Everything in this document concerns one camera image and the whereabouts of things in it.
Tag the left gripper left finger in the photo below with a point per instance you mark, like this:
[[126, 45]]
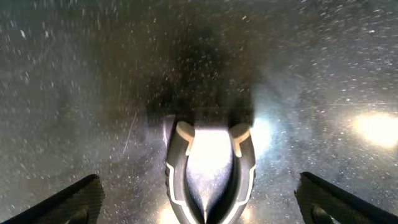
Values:
[[77, 202]]

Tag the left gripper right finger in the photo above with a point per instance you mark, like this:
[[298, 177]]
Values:
[[329, 202]]

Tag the black and white pliers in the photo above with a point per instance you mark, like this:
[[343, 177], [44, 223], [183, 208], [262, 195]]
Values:
[[175, 174]]

